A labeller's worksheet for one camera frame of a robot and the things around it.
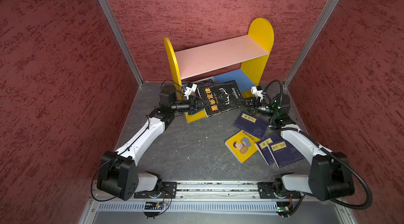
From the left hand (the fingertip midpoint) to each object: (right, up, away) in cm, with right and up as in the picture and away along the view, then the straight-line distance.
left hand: (209, 107), depth 70 cm
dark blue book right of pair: (+42, -27, +15) cm, 52 cm away
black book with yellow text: (+5, +4, +2) cm, 7 cm away
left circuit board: (-26, -46, +1) cm, 53 cm away
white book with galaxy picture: (0, +14, +31) cm, 34 cm away
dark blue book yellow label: (+28, -13, +24) cm, 39 cm away
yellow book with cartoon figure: (+20, -23, +17) cm, 35 cm away
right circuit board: (+34, -47, +1) cm, 58 cm away
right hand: (+13, +1, +3) cm, 13 cm away
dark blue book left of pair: (+31, -25, +16) cm, 43 cm away
